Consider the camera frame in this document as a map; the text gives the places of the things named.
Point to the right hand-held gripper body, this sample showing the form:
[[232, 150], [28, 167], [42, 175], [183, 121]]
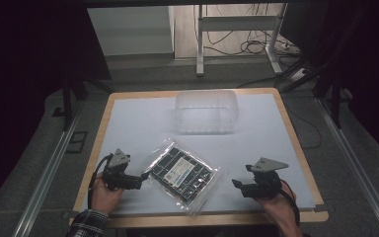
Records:
[[265, 179]]

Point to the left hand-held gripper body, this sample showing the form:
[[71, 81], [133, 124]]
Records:
[[117, 171]]

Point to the clear bag with black board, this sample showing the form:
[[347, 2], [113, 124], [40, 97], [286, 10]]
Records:
[[181, 176]]

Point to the person's left hand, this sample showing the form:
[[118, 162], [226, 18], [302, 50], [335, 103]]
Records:
[[105, 198]]

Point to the person's right hand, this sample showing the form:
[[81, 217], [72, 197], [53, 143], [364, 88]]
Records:
[[278, 209]]

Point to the white table mat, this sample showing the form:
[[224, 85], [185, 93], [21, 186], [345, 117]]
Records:
[[144, 125]]

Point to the clear plastic container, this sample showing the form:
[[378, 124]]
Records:
[[206, 112]]

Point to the black metal stand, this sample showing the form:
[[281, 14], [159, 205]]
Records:
[[335, 98], [67, 98]]

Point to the white power strip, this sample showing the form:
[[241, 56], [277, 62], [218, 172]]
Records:
[[298, 74]]

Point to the dark curtain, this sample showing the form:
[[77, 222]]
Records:
[[371, 65], [23, 65]]

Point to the black floor frame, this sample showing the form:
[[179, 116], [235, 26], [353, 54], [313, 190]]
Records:
[[77, 141]]

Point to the metal floor rail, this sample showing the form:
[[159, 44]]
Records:
[[47, 171], [358, 171]]

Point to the white desk frame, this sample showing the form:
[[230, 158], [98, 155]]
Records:
[[237, 23]]

